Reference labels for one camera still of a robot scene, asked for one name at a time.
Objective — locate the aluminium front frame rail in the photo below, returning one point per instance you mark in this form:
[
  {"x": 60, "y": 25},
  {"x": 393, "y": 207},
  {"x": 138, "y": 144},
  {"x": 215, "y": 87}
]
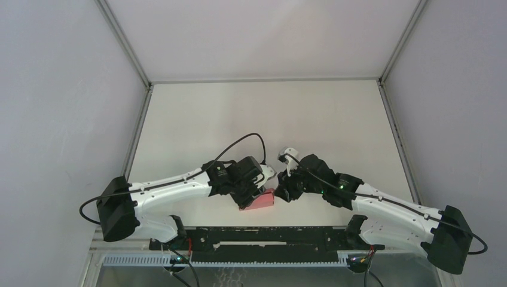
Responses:
[{"x": 327, "y": 238}]

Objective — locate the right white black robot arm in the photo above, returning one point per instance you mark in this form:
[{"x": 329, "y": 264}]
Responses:
[{"x": 380, "y": 220}]

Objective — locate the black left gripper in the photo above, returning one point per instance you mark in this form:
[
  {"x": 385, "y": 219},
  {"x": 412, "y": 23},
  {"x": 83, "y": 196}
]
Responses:
[{"x": 243, "y": 201}]

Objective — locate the pink cardboard box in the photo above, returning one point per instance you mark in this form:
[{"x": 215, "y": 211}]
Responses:
[{"x": 266, "y": 199}]

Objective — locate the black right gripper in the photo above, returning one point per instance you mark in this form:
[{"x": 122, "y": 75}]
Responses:
[{"x": 285, "y": 187}]

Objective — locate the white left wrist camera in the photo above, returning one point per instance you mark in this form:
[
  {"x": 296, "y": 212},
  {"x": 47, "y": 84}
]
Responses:
[{"x": 267, "y": 173}]

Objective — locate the white slotted cable duct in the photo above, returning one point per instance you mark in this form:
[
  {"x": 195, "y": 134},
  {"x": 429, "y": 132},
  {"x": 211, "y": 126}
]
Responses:
[{"x": 159, "y": 260}]

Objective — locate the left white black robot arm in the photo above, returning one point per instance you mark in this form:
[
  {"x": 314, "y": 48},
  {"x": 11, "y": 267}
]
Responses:
[{"x": 126, "y": 209}]

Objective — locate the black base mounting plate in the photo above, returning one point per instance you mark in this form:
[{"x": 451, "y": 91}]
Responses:
[{"x": 279, "y": 245}]

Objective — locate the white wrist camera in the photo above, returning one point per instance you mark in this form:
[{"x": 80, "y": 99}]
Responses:
[
  {"x": 267, "y": 173},
  {"x": 290, "y": 157}
]

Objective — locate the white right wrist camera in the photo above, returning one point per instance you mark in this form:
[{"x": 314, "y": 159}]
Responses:
[{"x": 290, "y": 157}]

